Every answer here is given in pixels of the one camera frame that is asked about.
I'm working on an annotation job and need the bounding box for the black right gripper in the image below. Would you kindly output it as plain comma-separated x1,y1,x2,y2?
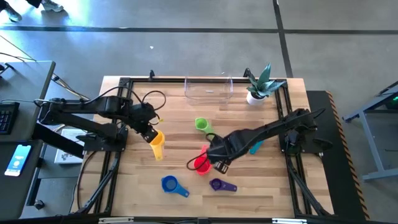
206,136,239,174

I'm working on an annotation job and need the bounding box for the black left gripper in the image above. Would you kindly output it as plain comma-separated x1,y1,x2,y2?
130,102,159,144

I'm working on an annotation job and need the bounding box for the yellow measuring cup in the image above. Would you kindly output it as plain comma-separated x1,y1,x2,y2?
149,129,165,162

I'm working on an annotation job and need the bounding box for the purple measuring cup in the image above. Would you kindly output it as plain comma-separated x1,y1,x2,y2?
209,178,238,192

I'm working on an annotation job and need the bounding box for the red measuring cup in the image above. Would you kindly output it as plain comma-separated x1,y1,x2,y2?
193,144,213,176

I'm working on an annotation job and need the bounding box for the teal measuring cup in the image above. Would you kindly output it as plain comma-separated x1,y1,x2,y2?
249,140,264,156

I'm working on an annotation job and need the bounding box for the green measuring cup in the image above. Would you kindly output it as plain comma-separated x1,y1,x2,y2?
195,117,215,135

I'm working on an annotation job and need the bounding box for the blue measuring cup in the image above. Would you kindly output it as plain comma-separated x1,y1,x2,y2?
160,175,190,198

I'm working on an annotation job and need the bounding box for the clear plastic basket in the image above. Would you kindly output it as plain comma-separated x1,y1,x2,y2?
184,74,234,101

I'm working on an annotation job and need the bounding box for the white plant pot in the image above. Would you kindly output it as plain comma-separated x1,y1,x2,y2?
246,91,266,106

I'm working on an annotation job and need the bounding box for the white printed booklet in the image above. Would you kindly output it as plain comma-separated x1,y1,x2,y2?
54,128,84,165

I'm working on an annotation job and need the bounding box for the green leafy plant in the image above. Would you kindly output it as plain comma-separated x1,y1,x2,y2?
247,63,285,99

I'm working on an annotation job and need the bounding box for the black floor mat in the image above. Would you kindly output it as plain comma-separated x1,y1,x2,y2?
306,90,371,222

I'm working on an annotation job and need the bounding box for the gray desk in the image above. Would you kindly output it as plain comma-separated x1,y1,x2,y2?
0,60,57,142

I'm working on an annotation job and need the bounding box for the smartphone with blue screen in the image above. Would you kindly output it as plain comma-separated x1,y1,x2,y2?
4,144,32,177

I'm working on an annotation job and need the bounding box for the black keyboard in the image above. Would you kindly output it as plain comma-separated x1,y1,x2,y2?
0,101,20,135

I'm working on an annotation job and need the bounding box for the dark gray stand surface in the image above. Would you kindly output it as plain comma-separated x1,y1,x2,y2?
0,139,44,220

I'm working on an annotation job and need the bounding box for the gray metal stand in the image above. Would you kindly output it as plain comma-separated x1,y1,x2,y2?
341,80,398,182

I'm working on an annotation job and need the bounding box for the person's shoe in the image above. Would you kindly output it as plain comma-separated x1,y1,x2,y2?
0,2,23,22
42,0,65,12

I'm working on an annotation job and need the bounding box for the black aluminium table frame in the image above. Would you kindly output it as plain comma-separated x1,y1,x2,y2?
72,76,335,218

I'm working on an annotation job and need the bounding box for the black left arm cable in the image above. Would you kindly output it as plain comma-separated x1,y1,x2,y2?
82,85,167,125

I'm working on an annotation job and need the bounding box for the silver frame bracket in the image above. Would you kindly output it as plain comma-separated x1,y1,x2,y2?
272,218,308,224
98,217,134,224

